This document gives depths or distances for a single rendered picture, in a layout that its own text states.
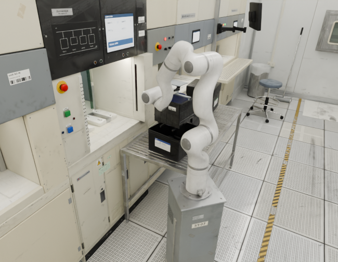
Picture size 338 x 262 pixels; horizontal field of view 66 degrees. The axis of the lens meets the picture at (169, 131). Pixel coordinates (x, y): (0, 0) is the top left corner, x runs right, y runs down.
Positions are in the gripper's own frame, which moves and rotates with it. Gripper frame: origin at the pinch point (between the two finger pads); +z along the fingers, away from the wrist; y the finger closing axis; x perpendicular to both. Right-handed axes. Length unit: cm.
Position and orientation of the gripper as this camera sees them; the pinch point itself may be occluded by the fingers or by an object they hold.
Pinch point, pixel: (176, 86)
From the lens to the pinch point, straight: 177.7
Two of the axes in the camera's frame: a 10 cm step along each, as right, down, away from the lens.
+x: 0.2, -8.9, -4.6
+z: 5.9, -3.6, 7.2
